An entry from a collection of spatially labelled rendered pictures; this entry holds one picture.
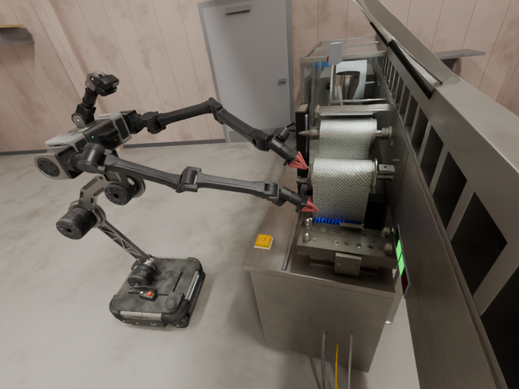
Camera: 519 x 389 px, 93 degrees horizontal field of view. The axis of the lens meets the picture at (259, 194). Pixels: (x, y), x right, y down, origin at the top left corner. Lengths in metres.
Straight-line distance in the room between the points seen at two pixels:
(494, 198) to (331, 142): 0.91
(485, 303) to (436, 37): 4.46
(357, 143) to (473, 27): 3.83
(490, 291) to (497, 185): 0.15
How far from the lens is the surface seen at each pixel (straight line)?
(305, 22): 4.38
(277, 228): 1.38
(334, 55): 1.53
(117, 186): 1.58
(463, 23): 4.90
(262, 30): 4.37
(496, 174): 0.48
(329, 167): 1.11
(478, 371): 0.52
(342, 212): 1.21
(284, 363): 1.97
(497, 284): 0.47
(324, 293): 1.25
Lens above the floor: 1.84
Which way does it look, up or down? 35 degrees down
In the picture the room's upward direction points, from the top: 8 degrees counter-clockwise
